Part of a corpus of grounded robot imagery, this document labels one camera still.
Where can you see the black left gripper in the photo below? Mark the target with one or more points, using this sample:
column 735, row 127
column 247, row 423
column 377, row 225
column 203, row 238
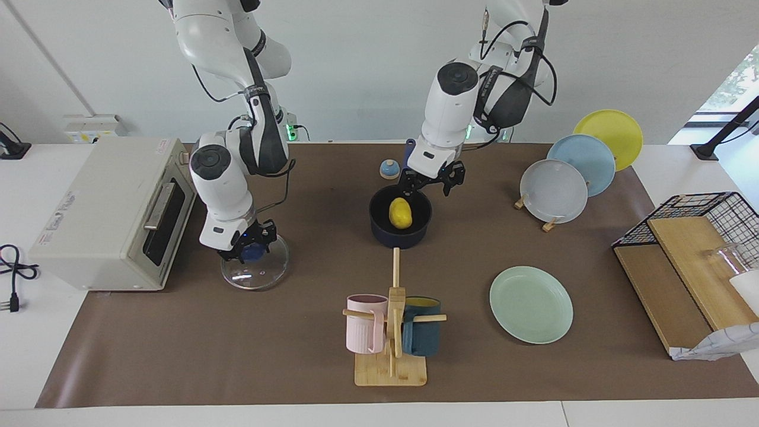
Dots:
column 428, row 171

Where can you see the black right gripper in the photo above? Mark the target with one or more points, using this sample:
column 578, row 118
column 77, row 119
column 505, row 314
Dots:
column 249, row 238

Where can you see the glass lid with blue knob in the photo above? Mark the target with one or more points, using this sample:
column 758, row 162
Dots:
column 261, row 273

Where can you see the yellow potato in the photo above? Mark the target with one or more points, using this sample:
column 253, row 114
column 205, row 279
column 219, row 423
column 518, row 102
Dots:
column 401, row 213

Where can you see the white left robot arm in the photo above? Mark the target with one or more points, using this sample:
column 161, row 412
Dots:
column 456, row 101

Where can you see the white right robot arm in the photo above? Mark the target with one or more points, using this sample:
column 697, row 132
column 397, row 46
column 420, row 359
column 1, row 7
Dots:
column 222, row 178

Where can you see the grey plate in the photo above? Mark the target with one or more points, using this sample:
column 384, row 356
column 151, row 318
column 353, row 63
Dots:
column 552, row 191

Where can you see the wooden plate rack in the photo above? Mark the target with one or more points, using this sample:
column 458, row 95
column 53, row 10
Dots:
column 550, row 225

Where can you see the light blue plate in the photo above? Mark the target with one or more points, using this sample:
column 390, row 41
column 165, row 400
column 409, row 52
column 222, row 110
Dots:
column 587, row 163

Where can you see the green plate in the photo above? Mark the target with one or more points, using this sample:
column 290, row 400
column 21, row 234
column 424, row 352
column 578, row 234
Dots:
column 531, row 304

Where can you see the yellow plate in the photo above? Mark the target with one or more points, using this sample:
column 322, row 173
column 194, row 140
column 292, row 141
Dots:
column 614, row 130

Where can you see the dark blue saucepan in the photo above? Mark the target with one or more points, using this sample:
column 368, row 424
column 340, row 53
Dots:
column 400, row 238

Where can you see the brown table mat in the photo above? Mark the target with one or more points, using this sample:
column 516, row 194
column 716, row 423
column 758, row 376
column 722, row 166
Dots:
column 267, row 332

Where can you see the pink ribbed mug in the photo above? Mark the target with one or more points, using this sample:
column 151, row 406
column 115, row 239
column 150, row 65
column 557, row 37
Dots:
column 362, row 329

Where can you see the cream toaster oven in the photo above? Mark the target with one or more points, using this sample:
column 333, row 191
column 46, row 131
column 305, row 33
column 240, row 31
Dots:
column 101, row 219

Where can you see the dark teal mug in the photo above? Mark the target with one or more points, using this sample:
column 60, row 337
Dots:
column 422, row 338

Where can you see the wooden mug tree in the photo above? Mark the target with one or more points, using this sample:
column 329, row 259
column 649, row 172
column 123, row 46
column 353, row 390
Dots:
column 391, row 370

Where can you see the white power strip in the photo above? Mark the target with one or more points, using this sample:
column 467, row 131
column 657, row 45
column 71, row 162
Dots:
column 92, row 127

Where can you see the dark wooden board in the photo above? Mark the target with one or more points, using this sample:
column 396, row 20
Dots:
column 664, row 296

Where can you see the light wooden board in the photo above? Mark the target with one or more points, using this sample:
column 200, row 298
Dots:
column 688, row 261

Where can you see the black angled stand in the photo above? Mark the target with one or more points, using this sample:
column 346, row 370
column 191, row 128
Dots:
column 720, row 133

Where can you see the clear glass cup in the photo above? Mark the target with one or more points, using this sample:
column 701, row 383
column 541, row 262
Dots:
column 726, row 261

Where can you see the white crumpled cloth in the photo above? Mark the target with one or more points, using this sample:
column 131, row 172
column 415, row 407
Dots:
column 720, row 344

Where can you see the white cup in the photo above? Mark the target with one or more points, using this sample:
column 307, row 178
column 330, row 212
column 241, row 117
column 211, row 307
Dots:
column 748, row 290

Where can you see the black clamp mount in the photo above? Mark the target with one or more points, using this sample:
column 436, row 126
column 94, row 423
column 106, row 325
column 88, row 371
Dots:
column 12, row 148

